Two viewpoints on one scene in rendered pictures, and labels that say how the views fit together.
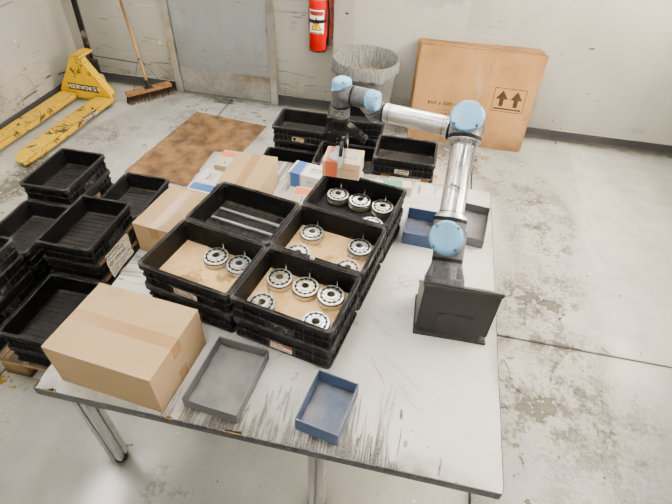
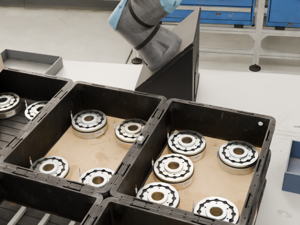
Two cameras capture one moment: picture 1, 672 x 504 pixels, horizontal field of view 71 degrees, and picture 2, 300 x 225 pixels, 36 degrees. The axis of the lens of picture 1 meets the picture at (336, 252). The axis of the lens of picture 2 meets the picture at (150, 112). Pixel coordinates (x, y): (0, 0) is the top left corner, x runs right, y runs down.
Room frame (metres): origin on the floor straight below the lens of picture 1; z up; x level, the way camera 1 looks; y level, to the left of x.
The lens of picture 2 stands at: (1.24, 0.99, 1.67)
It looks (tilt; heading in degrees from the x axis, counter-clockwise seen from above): 36 degrees down; 273
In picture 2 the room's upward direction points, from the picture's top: 3 degrees counter-clockwise
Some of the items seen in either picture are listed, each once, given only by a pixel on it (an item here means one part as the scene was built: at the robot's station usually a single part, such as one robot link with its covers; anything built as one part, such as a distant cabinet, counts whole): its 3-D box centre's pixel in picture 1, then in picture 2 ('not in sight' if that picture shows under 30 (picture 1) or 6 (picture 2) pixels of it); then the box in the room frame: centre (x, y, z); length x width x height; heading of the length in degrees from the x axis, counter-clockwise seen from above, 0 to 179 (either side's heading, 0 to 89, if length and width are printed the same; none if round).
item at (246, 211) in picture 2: (297, 287); (199, 156); (1.16, 0.14, 0.92); 0.40 x 0.30 x 0.02; 69
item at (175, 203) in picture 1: (176, 222); not in sight; (1.66, 0.74, 0.78); 0.30 x 0.22 x 0.16; 163
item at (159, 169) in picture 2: (305, 286); (173, 167); (1.23, 0.11, 0.86); 0.10 x 0.10 x 0.01
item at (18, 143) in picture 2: (329, 238); (89, 131); (1.44, 0.03, 0.92); 0.40 x 0.30 x 0.02; 69
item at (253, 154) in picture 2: (315, 322); (238, 153); (1.06, 0.06, 0.86); 0.10 x 0.10 x 0.01
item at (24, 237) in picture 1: (37, 247); not in sight; (1.92, 1.70, 0.31); 0.40 x 0.30 x 0.34; 170
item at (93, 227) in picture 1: (98, 252); not in sight; (1.85, 1.31, 0.37); 0.40 x 0.30 x 0.45; 170
